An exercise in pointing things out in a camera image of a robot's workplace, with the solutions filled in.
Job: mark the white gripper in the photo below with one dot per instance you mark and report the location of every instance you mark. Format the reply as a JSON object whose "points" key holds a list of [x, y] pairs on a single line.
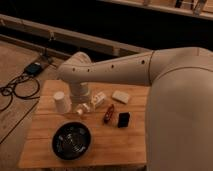
{"points": [[80, 93]]}

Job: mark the white ceramic cup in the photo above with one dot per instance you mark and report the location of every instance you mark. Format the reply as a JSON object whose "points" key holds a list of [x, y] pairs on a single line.
{"points": [[62, 102]]}

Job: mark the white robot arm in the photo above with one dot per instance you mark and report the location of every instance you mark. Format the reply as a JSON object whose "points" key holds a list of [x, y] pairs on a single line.
{"points": [[179, 108]]}

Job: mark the white eraser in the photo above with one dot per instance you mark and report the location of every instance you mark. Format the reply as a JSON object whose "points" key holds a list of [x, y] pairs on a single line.
{"points": [[121, 96]]}

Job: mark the white block toy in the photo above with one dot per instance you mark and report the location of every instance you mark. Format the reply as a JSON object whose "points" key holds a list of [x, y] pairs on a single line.
{"points": [[98, 99]]}

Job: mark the red-brown small tool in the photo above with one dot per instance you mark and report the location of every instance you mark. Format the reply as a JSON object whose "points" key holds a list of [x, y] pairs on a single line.
{"points": [[108, 114]]}

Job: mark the black bowl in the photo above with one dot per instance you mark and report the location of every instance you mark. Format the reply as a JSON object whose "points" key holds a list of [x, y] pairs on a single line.
{"points": [[71, 141]]}

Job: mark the black box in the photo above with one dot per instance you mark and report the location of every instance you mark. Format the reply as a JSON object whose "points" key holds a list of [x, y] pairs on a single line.
{"points": [[123, 119]]}

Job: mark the black power adapter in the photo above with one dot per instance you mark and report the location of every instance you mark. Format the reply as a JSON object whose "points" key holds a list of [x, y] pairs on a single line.
{"points": [[33, 69]]}

